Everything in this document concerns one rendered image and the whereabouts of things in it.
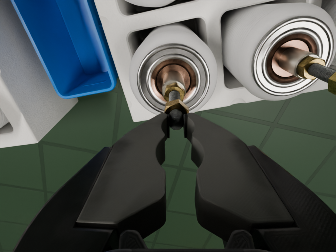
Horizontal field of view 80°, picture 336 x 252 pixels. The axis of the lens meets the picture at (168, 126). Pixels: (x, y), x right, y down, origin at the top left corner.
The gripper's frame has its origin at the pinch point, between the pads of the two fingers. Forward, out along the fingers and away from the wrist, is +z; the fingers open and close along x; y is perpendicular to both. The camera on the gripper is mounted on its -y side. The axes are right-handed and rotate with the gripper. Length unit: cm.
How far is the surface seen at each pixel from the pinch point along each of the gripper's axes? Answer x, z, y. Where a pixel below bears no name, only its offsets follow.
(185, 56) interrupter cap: 1.1, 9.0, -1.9
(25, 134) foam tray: -24.2, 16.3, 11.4
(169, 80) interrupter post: -0.5, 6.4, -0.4
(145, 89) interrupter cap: -3.0, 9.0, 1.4
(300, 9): 11.3, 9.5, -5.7
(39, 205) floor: -46, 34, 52
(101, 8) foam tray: -8.5, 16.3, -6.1
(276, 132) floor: 27.4, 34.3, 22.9
